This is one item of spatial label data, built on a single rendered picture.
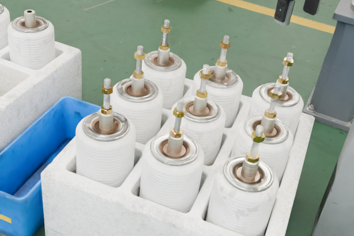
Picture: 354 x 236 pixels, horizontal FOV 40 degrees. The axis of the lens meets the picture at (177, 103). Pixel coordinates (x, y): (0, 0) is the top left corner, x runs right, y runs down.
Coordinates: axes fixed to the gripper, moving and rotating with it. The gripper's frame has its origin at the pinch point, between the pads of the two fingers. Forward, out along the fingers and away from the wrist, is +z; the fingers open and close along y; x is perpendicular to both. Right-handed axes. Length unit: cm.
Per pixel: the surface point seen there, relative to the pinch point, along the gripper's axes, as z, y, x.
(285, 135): 21.6, -1.4, 3.0
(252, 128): 21.7, 1.7, -1.5
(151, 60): 21.7, 1.9, -27.7
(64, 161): 29.0, 27.0, -19.3
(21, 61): 28, 18, -50
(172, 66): 21.6, 0.0, -23.7
